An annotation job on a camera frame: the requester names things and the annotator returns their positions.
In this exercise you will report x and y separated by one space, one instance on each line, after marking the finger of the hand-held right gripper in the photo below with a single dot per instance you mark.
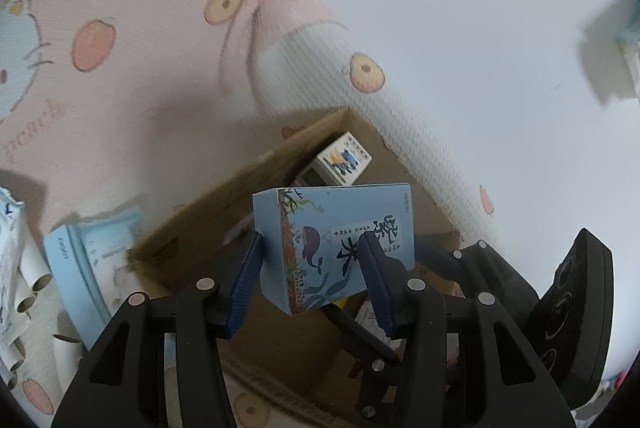
360 333
492 268

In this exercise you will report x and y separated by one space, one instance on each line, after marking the small cream printed box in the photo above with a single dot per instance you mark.
345 157

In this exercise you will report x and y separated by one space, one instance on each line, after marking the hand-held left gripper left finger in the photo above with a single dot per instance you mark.
245 278

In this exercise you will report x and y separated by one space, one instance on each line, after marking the pale plastic packet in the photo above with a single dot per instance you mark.
631 57

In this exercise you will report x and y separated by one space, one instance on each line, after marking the blue whale print box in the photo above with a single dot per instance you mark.
330 243

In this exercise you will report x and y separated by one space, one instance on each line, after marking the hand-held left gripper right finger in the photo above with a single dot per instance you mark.
375 278

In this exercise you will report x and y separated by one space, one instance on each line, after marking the white blue printed packet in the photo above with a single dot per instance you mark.
9 258

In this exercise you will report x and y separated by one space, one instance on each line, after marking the white printed paper packet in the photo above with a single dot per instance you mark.
371 315

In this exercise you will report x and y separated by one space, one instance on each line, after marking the brown cardboard box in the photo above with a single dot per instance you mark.
210 218

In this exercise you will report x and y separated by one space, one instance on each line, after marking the group of white paper tubes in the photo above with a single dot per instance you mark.
30 288

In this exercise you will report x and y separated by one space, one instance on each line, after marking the light blue flat box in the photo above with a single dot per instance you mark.
80 268

